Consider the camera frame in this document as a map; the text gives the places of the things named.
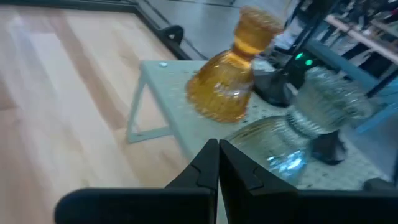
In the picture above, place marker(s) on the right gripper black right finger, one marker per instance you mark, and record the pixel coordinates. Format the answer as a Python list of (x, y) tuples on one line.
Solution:
[(239, 177)]

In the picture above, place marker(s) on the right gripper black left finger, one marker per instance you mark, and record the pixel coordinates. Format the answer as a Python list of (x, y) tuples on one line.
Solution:
[(205, 174)]

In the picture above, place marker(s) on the amber ribbed glass candle holder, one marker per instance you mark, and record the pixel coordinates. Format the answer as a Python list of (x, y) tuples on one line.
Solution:
[(224, 90)]

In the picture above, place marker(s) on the short black candlestick holder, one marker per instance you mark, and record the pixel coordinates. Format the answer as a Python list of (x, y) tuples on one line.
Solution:
[(273, 93)]

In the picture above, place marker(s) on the clear ribbed glass candle holder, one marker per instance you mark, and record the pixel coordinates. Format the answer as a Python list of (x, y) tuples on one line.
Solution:
[(326, 102)]

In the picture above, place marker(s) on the green perforated metal shelf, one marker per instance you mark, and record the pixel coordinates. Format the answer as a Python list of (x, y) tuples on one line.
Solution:
[(174, 93)]

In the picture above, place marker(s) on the black device with green lights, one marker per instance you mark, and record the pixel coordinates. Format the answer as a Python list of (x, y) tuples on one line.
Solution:
[(298, 70)]

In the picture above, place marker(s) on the black aluminium table frame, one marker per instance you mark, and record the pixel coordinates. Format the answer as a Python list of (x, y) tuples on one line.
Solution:
[(109, 4)]

